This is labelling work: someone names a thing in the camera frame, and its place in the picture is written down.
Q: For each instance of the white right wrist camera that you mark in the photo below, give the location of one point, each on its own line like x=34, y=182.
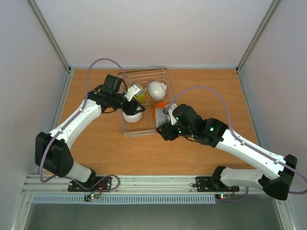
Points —
x=168, y=110

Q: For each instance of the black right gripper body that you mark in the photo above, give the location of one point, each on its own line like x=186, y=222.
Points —
x=166, y=131

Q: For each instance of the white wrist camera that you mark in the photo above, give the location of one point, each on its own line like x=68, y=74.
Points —
x=129, y=95
x=168, y=110

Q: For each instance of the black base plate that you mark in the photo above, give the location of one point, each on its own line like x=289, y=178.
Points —
x=93, y=184
x=204, y=184

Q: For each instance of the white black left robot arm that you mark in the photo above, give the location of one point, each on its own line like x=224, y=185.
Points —
x=52, y=150

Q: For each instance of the silver wire dish rack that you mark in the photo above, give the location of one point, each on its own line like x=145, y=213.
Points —
x=147, y=124

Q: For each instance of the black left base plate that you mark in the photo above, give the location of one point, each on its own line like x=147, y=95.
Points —
x=93, y=184

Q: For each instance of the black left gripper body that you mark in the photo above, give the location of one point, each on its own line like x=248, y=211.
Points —
x=128, y=110

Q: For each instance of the small circuit board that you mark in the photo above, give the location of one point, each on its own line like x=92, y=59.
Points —
x=92, y=197
x=223, y=196

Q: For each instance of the green white bowl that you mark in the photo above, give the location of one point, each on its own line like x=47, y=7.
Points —
x=140, y=95

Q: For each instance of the white ceramic bowl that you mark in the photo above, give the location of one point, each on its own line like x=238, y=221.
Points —
x=157, y=90

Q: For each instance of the right small circuit board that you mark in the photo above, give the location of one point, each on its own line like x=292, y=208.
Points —
x=223, y=196

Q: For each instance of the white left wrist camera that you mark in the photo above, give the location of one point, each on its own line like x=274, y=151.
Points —
x=129, y=95

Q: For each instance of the grey speckled bowl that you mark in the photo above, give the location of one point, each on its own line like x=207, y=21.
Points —
x=161, y=118

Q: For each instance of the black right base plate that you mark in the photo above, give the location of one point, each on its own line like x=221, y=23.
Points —
x=204, y=184

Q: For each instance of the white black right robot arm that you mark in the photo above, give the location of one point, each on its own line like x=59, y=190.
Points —
x=272, y=173

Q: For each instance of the grey slotted cable duct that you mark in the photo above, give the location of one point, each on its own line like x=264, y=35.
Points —
x=124, y=199

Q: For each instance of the aluminium front rail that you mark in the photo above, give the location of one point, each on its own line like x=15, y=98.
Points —
x=127, y=184

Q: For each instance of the left small circuit board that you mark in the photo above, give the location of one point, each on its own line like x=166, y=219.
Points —
x=92, y=197

